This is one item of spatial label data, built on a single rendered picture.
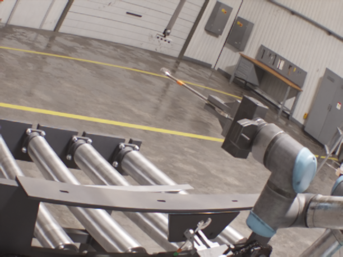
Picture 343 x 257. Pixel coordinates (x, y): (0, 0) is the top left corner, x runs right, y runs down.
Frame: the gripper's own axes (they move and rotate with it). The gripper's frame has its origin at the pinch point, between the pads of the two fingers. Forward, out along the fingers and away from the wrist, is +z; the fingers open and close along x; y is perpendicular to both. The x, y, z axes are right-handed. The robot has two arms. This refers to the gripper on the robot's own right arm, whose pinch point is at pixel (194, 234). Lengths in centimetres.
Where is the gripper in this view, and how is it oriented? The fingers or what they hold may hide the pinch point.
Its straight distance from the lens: 156.8
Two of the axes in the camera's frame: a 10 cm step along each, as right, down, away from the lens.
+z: -4.9, -6.7, 5.6
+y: 4.7, -7.4, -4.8
